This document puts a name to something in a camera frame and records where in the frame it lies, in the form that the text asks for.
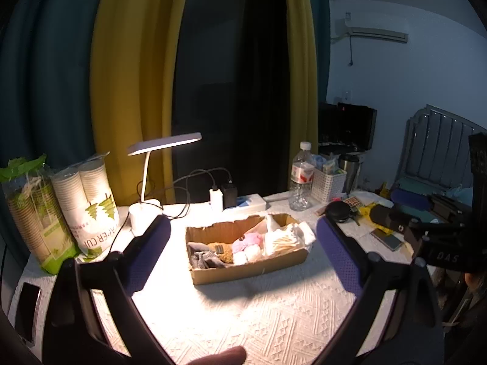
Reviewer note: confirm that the white textured tablecloth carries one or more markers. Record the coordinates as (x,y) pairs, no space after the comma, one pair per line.
(266,323)

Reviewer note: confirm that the teal curtain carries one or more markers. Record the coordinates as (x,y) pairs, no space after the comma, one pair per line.
(49,64)
(321,26)

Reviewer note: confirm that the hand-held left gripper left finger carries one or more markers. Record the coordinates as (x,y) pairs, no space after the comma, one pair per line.
(150,253)

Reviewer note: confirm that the clear water bottle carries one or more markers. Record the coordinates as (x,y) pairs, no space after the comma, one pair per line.
(301,182)

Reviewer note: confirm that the green paper cup pack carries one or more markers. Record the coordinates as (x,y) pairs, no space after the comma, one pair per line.
(36,220)

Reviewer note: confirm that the yellow tissue pack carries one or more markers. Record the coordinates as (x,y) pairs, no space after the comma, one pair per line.
(367,213)

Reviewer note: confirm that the black charger plug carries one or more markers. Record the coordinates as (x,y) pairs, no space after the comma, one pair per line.
(229,196)

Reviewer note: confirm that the crinkled plastic packets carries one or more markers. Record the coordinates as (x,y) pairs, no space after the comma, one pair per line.
(326,163)

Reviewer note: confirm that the grey sock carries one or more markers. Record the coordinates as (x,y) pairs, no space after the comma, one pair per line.
(201,260)

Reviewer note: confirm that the white plastic basket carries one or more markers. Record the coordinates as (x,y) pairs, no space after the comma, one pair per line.
(329,188)

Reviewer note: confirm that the brown fluffy sock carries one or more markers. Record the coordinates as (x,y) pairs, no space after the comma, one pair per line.
(220,253)

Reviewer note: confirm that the small colourful dotted box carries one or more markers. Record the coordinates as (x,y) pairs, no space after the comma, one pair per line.
(354,202)

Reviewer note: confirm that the grey smartphone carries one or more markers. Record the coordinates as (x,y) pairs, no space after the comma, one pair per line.
(387,239)

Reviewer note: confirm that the pink fluffy sock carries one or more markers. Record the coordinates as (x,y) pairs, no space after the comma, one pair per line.
(247,241)

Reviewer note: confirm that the cardboard box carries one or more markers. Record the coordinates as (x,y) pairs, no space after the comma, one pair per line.
(243,273)

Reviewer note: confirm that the steel thermos mug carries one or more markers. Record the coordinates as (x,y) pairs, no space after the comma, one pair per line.
(350,171)

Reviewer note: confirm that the person's left hand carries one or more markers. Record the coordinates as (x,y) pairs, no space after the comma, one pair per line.
(224,357)

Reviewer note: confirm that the white desk lamp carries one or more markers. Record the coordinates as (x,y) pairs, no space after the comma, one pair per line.
(167,140)

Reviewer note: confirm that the white blue power strip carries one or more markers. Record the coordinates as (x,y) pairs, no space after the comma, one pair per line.
(249,201)

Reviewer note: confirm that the white paper cup pack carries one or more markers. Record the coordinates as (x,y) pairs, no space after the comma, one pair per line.
(89,205)

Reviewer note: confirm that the dark window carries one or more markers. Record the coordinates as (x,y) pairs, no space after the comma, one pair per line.
(232,83)

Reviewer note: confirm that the cotton swabs pack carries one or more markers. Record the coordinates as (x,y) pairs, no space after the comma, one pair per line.
(281,243)

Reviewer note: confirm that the white cotton balls bag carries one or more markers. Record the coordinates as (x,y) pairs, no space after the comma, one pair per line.
(247,256)

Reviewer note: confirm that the yellow curtain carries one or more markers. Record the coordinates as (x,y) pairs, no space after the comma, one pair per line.
(302,83)
(133,64)

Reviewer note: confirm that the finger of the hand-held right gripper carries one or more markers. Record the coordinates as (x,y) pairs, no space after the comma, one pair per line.
(409,198)
(388,216)

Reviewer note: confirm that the grey slatted chair back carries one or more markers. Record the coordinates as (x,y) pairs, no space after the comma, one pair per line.
(437,148)

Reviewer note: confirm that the small yellow toy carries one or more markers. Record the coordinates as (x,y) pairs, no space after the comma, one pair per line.
(385,190)

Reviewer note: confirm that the black smartphone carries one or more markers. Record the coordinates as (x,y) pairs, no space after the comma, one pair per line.
(29,311)

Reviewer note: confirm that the white towel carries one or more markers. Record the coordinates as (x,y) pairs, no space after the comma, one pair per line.
(304,234)

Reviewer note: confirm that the black computer case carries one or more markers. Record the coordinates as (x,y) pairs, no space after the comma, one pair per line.
(328,121)

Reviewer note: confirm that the black computer monitor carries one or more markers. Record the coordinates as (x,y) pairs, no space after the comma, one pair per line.
(357,125)

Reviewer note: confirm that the white charger plug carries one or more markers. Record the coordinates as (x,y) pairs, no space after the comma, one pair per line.
(216,199)

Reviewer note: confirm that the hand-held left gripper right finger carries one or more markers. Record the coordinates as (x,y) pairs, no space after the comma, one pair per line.
(338,253)

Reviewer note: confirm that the white air conditioner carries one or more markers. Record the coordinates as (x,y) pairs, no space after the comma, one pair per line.
(376,34)

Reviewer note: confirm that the black round zip case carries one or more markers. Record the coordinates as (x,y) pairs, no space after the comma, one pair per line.
(338,211)

